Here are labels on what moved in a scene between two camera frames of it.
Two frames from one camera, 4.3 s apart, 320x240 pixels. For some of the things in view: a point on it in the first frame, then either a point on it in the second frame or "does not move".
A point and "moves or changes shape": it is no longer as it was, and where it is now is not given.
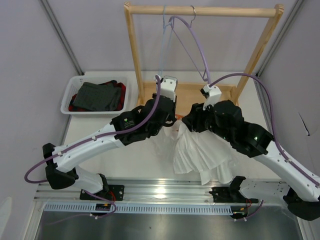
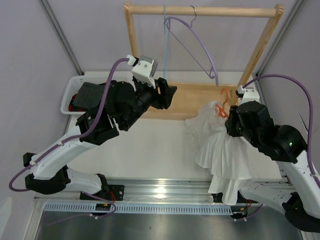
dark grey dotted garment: (102, 97) does not move
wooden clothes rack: (189, 94) does not move
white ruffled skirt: (195, 151) moves or changes shape
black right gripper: (195, 117) → (230, 122)
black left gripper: (171, 117) → (166, 92)
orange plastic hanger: (178, 116) moves or changes shape
